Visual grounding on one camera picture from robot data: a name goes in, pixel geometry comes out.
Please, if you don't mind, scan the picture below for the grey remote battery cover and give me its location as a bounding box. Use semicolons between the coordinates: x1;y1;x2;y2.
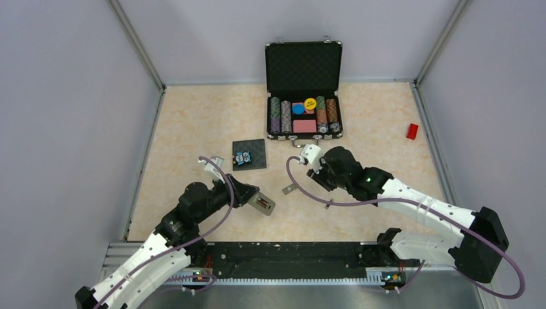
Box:
282;183;299;195

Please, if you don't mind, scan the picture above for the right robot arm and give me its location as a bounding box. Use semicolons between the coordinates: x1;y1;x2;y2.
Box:
300;144;509;283

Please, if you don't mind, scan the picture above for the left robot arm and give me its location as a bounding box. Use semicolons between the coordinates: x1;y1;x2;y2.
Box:
75;175;275;308

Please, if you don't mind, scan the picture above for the black foam battery tray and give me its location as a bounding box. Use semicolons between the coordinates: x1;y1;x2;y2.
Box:
232;139;267;171

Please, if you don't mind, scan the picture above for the pink card deck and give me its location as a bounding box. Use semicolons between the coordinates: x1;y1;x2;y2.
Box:
292;119;317;133

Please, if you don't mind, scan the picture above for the blue round chip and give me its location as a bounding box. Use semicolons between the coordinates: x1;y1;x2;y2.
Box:
292;102;305;115

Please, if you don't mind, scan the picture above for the yellow round chip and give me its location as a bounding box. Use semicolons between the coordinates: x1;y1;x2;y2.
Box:
304;98;317;110

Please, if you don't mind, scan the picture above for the red toy brick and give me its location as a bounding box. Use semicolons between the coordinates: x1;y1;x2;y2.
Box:
406;123;419;140

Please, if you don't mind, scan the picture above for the black poker chip case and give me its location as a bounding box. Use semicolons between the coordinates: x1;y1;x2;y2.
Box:
264;38;344;146

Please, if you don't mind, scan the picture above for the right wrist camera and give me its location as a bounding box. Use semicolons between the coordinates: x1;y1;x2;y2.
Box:
299;144;325;174

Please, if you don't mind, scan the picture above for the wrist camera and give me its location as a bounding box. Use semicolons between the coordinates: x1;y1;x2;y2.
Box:
299;144;325;174
198;156;225;183

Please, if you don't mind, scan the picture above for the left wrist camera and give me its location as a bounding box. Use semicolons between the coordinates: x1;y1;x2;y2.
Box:
198;156;225;183

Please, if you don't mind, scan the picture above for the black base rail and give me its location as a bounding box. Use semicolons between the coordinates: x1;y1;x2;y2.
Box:
189;241;403;279

